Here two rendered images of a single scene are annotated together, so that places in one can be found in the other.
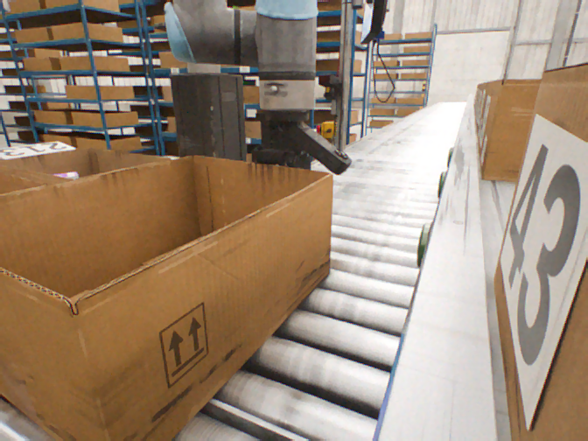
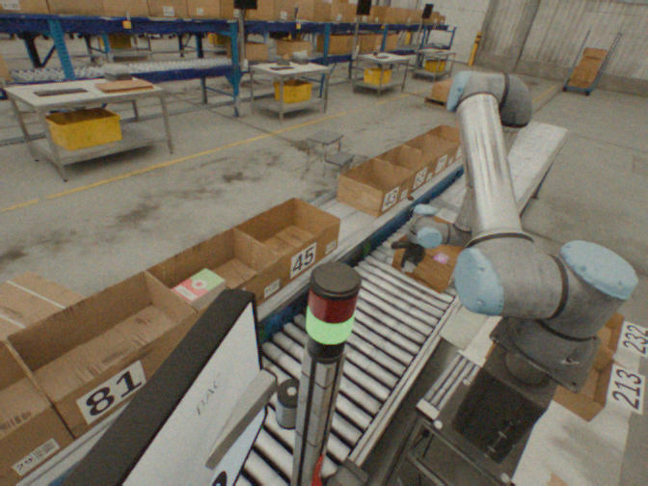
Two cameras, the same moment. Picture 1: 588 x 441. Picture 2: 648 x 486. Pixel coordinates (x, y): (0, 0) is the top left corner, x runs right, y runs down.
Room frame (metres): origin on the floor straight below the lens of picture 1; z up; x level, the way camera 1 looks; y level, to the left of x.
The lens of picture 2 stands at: (2.01, -0.21, 1.88)
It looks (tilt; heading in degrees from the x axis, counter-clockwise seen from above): 36 degrees down; 188
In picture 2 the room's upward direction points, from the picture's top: 7 degrees clockwise
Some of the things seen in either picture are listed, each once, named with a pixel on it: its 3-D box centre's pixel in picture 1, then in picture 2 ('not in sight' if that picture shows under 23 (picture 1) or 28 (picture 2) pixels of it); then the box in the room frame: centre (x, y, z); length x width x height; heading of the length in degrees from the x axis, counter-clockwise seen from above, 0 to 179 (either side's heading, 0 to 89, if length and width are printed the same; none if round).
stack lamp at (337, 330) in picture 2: not in sight; (332, 306); (1.75, -0.23, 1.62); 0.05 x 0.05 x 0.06
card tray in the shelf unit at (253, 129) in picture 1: (262, 127); not in sight; (2.36, 0.20, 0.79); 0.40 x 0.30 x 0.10; 66
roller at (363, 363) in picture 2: (361, 191); (342, 349); (1.09, -0.22, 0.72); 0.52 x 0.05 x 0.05; 65
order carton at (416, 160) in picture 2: not in sight; (404, 168); (-0.32, -0.06, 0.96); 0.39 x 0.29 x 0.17; 155
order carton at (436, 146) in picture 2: not in sight; (427, 154); (-0.67, 0.11, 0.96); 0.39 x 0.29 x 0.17; 154
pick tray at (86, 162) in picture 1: (87, 178); (547, 358); (0.96, 0.58, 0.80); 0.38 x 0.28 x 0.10; 61
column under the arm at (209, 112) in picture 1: (211, 123); (500, 399); (1.29, 0.30, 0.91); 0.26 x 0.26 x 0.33; 60
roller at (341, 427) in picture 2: (379, 173); (301, 394); (1.33, -0.33, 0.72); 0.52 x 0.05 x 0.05; 65
